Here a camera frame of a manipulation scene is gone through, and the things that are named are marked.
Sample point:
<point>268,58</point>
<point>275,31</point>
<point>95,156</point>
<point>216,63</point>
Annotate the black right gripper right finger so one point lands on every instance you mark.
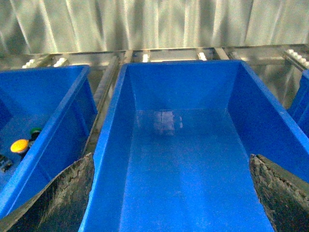
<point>283,195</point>

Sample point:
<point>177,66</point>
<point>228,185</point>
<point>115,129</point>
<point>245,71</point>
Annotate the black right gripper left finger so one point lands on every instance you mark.
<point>60,206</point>

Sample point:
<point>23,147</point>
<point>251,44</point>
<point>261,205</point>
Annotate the yellow mushroom push button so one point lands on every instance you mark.
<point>20,147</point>

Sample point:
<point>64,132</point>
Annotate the blue bin with buttons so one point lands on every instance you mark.
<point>60,102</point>

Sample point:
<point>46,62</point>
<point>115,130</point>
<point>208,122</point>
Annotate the green mushroom push button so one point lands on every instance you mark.
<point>34,133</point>

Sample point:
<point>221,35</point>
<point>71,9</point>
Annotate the blue bin at far right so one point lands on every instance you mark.
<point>299,109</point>

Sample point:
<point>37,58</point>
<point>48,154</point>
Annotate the empty blue middle bin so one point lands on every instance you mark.
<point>173,152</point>

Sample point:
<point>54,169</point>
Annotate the metal roller rack frame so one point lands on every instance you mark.
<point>279,66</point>

